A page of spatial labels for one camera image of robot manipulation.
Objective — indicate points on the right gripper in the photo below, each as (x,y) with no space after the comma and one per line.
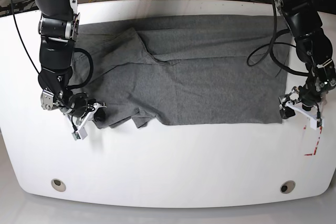
(80,109)

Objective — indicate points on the red tape rectangle marking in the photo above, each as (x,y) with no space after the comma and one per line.
(310,140)

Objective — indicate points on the right table grommet hole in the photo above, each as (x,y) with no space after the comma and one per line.
(287,187)

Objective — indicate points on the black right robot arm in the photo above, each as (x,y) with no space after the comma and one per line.
(58,29)

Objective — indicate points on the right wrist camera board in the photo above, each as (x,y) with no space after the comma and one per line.
(80,134)

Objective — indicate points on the grey T-shirt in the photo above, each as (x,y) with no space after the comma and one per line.
(184,70)

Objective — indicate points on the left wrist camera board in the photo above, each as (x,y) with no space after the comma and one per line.
(316,123)

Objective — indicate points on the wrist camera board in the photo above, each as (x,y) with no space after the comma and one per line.
(80,134)
(316,123)

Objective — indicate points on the table grommet hole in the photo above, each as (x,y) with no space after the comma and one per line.
(58,185)
(287,187)

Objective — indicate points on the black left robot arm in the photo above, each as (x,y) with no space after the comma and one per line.
(315,50)

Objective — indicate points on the left table grommet hole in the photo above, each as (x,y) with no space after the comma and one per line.
(58,185)

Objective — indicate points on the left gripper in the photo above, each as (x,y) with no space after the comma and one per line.
(299,100)

